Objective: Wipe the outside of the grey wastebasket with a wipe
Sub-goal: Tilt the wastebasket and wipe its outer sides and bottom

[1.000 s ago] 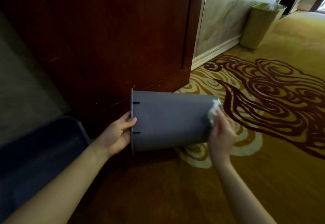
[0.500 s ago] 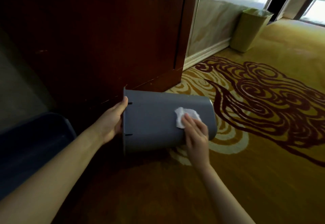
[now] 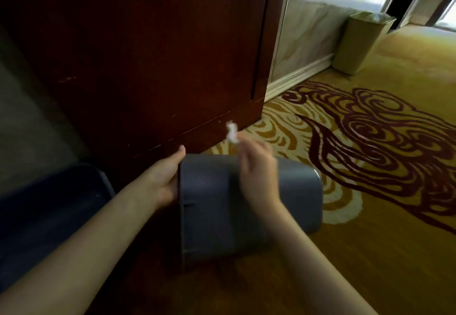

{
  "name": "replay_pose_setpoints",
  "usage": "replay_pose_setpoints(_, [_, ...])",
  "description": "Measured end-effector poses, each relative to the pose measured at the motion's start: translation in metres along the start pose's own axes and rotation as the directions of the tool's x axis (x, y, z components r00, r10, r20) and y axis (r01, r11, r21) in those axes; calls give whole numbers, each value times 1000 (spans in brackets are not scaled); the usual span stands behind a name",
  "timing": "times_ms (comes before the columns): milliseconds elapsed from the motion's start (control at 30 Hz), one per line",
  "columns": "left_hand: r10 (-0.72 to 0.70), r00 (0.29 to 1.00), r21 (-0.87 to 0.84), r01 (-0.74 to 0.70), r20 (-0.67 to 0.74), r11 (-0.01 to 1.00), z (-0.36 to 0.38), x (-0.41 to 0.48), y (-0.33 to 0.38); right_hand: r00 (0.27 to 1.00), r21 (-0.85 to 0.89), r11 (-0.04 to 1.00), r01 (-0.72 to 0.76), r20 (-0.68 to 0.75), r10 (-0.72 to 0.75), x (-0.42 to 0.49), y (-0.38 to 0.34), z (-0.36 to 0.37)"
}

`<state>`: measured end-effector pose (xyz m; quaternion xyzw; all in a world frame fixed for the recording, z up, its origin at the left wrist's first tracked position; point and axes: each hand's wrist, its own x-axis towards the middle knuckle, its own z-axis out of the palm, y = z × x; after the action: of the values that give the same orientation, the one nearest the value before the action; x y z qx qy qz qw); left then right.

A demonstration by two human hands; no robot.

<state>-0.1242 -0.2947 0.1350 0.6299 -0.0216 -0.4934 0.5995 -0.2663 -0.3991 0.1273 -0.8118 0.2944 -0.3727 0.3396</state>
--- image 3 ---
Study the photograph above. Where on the person's right forearm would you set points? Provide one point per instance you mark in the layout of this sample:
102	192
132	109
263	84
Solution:
310	261

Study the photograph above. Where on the person's right fingers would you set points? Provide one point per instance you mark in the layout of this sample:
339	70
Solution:
251	149

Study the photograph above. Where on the person's left thumb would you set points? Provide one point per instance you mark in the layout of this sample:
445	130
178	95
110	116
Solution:
180	154

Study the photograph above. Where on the grey plastic waste bin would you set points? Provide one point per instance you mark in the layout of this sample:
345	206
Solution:
245	204

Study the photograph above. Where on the glass door with metal frame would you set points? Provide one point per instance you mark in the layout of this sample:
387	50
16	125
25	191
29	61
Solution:
331	15

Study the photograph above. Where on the beige waste bin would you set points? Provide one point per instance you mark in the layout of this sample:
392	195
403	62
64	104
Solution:
359	40

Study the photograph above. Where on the person's left hand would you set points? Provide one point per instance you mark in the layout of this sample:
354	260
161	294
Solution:
162	181

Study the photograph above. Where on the dark blue plastic bin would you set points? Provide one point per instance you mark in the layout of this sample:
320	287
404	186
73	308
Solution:
50	215

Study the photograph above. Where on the dark wooden cabinet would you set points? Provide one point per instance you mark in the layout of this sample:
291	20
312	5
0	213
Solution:
142	58

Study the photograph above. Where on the person's right hand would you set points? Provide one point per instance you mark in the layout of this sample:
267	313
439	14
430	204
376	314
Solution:
258	175

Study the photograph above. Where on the person's left forearm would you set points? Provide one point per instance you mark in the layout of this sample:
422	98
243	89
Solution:
76	250

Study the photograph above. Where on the white paper scrap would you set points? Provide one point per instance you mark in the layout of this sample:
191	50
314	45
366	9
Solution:
232	133

